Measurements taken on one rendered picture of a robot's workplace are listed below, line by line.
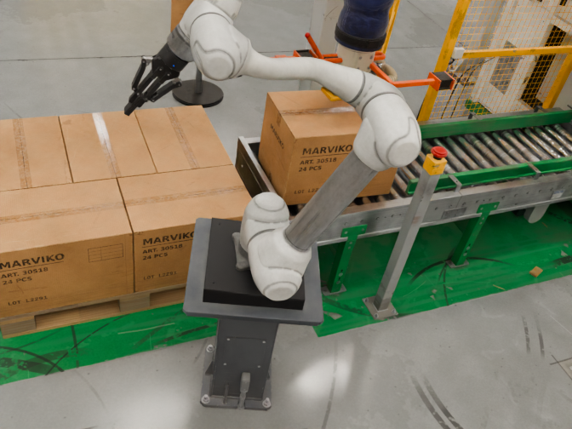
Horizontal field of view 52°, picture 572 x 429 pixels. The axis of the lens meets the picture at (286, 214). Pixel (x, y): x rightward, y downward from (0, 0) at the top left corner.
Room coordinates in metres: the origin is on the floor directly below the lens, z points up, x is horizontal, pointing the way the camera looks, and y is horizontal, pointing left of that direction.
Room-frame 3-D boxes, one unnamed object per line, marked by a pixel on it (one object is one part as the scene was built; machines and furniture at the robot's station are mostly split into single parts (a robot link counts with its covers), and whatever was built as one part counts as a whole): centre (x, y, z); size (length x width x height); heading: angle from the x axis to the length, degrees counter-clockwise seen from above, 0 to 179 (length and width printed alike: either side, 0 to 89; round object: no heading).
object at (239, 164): (2.36, 0.15, 0.47); 0.70 x 0.03 x 0.15; 29
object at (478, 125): (3.34, -1.05, 0.60); 1.60 x 0.10 x 0.09; 119
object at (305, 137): (2.54, -0.15, 0.75); 0.60 x 0.40 x 0.40; 117
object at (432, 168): (2.20, -0.60, 0.50); 0.07 x 0.07 x 1.00; 29
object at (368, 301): (2.20, -0.60, 0.01); 0.15 x 0.15 x 0.03; 29
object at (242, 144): (2.36, 0.15, 0.58); 0.70 x 0.03 x 0.06; 29
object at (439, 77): (2.46, -0.56, 1.24); 0.09 x 0.08 x 0.05; 30
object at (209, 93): (4.04, 0.86, 0.31); 0.40 x 0.40 x 0.62
